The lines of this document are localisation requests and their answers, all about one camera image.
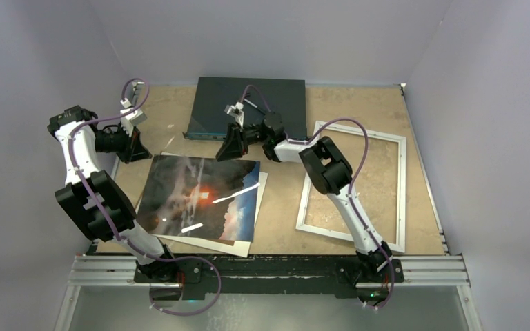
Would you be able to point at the white backing board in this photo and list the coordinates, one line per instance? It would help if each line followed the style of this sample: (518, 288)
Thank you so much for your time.
(214, 205)

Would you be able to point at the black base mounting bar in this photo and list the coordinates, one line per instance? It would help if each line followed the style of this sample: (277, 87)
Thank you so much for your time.
(338, 275)

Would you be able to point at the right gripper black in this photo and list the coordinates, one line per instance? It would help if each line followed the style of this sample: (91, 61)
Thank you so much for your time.
(234, 145)

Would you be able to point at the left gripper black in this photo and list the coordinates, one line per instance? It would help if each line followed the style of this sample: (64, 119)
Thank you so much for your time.
(134, 149)

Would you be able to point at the landscape photo print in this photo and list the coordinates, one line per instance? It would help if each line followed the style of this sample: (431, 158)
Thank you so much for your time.
(196, 196)

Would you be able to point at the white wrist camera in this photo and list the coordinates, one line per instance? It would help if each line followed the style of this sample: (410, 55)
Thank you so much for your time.
(236, 112)
(131, 118)

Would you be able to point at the dark network switch box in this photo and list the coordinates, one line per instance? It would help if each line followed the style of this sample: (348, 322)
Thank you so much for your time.
(208, 121)

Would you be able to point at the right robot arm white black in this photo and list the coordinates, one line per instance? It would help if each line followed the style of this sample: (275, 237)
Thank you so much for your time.
(326, 167)

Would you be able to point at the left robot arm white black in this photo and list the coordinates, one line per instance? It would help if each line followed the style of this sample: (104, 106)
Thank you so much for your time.
(90, 196)

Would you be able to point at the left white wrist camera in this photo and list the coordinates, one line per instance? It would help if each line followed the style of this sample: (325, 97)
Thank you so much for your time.
(131, 118)

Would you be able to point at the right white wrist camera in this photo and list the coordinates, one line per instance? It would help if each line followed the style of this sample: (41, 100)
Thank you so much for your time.
(236, 112)

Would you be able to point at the small black-handled hammer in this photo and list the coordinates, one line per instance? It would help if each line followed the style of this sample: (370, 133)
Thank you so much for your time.
(254, 106)

